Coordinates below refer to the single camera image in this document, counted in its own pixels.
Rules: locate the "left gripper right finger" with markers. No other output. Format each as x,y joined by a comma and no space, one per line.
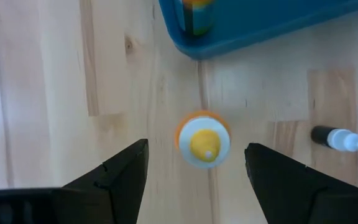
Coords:
291,193

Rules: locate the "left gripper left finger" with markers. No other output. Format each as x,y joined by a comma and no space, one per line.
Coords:
113,186

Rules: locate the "black marker pen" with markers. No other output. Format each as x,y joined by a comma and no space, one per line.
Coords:
340,140

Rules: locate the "large yellow food coloring bottle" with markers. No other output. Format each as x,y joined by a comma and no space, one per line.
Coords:
197,18
204,143

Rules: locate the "teal plastic bin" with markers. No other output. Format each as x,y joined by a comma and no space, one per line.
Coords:
259,25

